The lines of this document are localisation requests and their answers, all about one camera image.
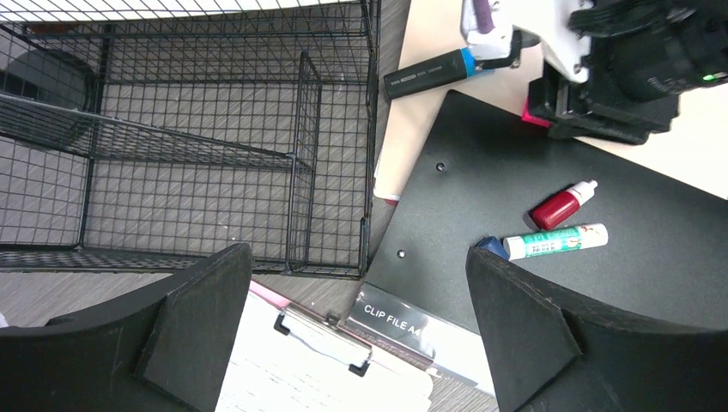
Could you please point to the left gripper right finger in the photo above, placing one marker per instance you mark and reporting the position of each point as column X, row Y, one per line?
column 550, row 348

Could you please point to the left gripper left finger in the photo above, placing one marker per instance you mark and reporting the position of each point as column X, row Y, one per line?
column 162, row 347

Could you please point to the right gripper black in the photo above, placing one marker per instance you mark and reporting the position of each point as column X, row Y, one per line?
column 597, row 109

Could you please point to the red ink bottle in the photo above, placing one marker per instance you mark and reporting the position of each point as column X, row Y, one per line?
column 555, row 210

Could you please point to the blue cap highlighter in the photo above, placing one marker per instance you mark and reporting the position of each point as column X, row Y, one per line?
column 447, row 68

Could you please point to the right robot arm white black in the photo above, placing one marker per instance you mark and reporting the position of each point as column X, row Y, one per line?
column 643, row 56

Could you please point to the green white glue stick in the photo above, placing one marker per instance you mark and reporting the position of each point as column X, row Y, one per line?
column 556, row 241

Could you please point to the pink clipboard with paper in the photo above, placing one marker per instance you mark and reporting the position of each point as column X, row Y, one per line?
column 287, row 359

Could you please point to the blue cap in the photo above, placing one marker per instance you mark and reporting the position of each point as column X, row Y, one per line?
column 493, row 245

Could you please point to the beige folder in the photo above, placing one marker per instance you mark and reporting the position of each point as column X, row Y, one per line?
column 694, row 151

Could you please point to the black stand in organizer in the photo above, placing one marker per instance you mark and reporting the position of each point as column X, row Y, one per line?
column 52, row 77

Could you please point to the white grid clipboard in tray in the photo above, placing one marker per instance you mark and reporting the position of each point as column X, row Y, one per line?
column 67, row 11

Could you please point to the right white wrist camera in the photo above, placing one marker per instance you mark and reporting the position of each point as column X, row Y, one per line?
column 494, row 33

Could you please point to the black wire mesh organizer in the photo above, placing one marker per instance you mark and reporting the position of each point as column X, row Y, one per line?
column 255, row 127

